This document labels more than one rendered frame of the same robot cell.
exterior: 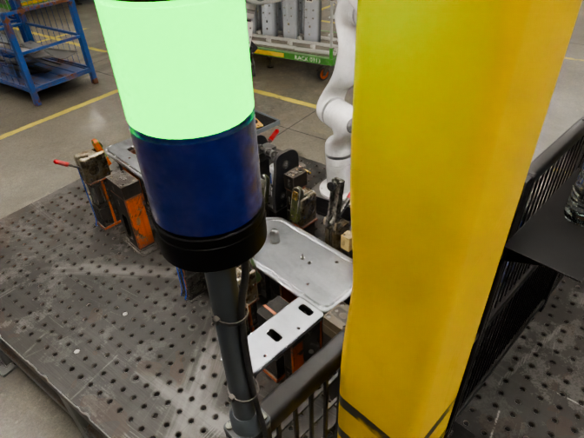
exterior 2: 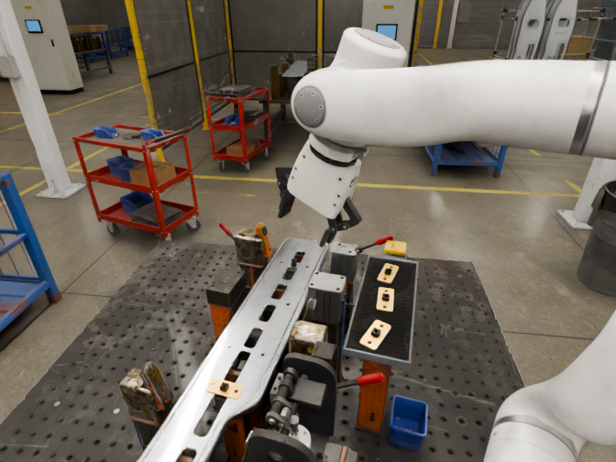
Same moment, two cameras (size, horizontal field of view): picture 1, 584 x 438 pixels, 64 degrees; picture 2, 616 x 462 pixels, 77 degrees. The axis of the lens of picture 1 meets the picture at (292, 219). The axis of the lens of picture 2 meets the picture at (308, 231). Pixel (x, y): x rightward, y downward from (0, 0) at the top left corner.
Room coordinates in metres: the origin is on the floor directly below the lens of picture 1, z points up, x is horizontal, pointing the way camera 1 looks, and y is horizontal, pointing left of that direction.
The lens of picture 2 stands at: (1.28, -0.32, 1.78)
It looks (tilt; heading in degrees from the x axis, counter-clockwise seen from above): 30 degrees down; 60
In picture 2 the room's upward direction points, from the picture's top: straight up
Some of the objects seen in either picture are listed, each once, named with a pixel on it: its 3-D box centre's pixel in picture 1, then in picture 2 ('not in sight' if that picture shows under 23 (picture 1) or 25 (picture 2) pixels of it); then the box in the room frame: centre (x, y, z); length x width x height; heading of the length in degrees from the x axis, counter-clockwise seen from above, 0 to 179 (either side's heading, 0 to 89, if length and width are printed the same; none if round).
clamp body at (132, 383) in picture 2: (188, 256); (156, 425); (1.25, 0.38, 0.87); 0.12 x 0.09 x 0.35; 133
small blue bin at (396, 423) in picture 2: not in sight; (407, 423); (1.87, 0.12, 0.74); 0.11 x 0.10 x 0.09; 43
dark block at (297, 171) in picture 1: (296, 219); not in sight; (1.40, -0.02, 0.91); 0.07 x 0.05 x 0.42; 133
